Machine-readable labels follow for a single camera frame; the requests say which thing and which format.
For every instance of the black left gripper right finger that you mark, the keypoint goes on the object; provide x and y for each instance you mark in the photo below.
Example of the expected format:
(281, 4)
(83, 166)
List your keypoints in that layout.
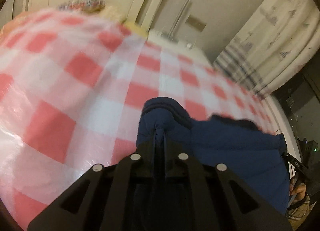
(213, 186)

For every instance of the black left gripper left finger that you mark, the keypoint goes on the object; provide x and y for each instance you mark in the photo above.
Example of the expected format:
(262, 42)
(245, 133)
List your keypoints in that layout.
(99, 199)

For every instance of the navy blue quilted jacket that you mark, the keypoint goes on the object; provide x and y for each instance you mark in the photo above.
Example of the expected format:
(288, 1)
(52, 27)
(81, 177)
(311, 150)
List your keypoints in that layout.
(215, 140)

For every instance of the person's hand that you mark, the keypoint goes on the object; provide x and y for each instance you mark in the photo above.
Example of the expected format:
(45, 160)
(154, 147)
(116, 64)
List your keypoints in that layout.
(298, 192)

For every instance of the red white checkered bed cover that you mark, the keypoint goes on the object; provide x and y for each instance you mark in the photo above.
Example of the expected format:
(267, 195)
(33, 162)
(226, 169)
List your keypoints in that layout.
(72, 90)

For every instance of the striped ship print curtain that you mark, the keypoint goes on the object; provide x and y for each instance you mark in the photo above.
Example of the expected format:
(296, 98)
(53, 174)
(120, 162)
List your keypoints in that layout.
(275, 43)

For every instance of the white bedside table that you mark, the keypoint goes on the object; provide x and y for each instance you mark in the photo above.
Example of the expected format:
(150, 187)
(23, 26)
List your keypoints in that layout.
(180, 47)

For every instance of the white desk lamp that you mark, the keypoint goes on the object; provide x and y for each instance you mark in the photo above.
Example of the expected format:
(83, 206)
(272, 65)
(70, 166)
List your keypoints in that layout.
(170, 34)

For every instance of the yellow pillow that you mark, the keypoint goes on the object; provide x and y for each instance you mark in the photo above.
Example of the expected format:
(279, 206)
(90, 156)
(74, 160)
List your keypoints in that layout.
(134, 28)

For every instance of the beige patterned pillow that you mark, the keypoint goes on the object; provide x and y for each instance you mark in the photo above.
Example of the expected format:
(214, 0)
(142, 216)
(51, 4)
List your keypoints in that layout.
(112, 13)

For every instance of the colourful patterned pillow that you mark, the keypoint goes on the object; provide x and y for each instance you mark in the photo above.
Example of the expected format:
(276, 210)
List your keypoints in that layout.
(86, 6)

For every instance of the brass wall socket plate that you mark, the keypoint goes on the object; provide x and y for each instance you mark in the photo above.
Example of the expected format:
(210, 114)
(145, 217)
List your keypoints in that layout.
(195, 23)

